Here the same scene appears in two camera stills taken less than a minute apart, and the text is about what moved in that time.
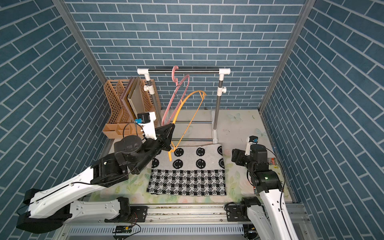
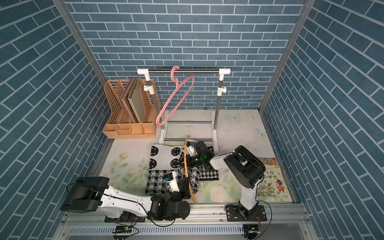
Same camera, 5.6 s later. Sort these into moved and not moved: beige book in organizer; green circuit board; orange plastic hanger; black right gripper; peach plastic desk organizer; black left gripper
Moved: orange plastic hanger; black right gripper; black left gripper
Not moved: beige book in organizer; peach plastic desk organizer; green circuit board
